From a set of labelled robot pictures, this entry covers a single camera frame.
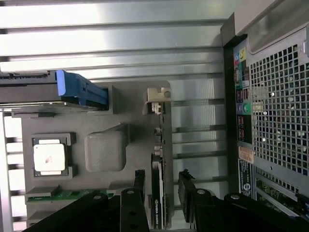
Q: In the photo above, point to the green RAM stick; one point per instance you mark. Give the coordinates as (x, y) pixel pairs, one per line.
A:
(72, 194)

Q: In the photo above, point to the grey open PC case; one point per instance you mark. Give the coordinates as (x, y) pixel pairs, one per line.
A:
(277, 108)

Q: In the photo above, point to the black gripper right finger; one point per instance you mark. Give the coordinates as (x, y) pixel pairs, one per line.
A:
(205, 212)

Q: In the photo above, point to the grey plastic parts rack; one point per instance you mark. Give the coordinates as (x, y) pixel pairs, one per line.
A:
(140, 135)

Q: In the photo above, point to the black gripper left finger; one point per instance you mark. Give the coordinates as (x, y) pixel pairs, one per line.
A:
(131, 212)

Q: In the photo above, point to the silver CPU chip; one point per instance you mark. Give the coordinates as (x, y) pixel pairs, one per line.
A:
(49, 159)

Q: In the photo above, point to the hard disk blue carrier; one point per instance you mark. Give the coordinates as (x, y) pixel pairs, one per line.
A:
(79, 91)

